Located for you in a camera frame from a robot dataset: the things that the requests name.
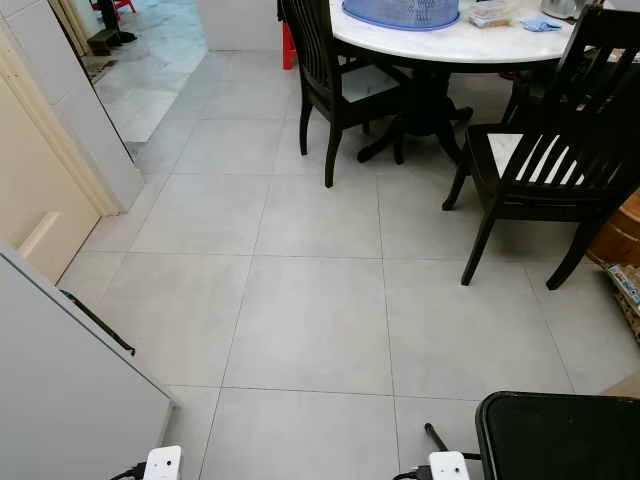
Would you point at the silver fridge door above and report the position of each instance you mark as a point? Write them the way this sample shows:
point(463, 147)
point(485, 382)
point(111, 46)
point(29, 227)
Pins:
point(70, 400)

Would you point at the cream wooden door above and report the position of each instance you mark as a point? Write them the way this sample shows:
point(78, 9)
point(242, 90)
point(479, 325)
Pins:
point(40, 180)

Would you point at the red plastic stool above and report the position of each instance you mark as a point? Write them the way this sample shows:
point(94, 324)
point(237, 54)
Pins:
point(287, 46)

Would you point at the dark wooden dining chair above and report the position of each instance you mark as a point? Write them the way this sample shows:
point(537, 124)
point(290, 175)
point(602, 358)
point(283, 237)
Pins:
point(325, 80)
point(550, 190)

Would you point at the blue mesh food cover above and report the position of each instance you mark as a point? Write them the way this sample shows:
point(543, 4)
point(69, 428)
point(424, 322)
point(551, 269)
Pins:
point(400, 12)

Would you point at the round white table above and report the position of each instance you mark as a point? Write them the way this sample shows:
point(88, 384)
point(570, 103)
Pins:
point(440, 45)

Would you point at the clear food box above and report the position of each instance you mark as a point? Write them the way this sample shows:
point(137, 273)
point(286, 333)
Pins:
point(497, 15)

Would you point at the blue cloth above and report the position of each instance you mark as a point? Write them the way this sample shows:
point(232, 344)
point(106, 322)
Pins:
point(540, 24)

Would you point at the black folding chair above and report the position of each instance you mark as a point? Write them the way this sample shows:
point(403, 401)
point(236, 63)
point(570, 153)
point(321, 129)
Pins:
point(560, 440)

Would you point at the metal pot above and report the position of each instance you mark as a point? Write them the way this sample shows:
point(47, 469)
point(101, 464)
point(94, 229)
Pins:
point(565, 8)

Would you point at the brown wooden barrel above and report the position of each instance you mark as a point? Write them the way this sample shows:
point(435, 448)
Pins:
point(618, 230)

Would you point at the printed cardboard box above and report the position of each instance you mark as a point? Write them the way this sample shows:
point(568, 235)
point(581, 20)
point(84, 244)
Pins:
point(625, 295)

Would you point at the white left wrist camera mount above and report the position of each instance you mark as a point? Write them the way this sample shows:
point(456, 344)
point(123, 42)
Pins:
point(163, 463)

